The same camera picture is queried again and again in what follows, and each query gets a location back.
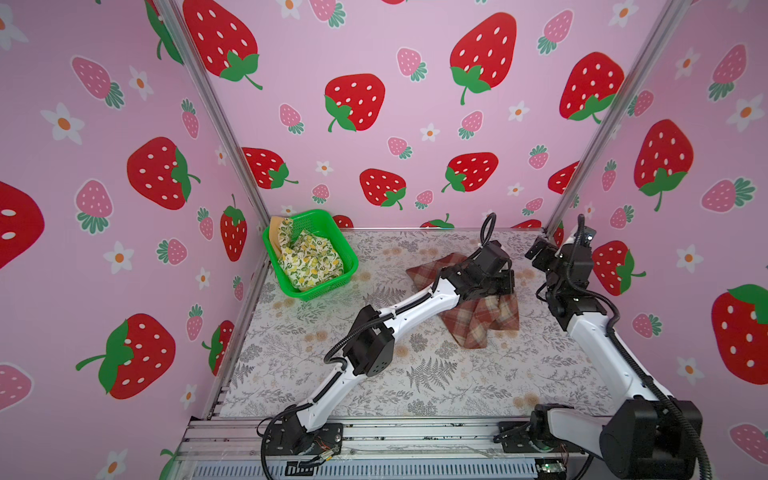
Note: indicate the tan cloth in basket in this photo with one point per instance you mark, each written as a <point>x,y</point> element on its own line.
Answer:
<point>274,234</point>

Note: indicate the red plaid skirt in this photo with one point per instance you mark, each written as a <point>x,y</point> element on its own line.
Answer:
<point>470,322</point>

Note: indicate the yellow lemon print skirt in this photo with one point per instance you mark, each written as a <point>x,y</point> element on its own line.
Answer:
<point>308,260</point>

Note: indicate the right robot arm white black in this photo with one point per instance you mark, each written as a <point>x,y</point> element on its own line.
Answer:
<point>651,434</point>

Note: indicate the right aluminium corner post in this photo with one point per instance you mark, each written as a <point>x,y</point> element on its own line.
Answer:
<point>660,34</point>

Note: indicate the green circuit board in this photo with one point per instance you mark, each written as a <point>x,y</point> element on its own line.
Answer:
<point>550,469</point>

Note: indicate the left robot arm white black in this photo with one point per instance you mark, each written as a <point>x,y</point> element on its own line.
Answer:
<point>368,348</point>

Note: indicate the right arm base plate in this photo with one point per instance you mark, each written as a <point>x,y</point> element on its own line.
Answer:
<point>517,437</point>

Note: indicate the aluminium corner post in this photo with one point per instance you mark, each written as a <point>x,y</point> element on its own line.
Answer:
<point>180,35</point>
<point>660,34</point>

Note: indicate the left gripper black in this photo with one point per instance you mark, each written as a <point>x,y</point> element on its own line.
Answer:
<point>506,280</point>

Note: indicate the aluminium mounting rail frame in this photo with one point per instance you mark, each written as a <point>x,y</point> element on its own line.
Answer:
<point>372,448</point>

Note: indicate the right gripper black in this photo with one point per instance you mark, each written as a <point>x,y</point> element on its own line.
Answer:
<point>551,254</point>

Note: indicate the left aluminium corner post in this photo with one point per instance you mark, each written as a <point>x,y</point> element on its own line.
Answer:
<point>180,35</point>

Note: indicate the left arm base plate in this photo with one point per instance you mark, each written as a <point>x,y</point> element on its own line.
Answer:
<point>286,439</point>

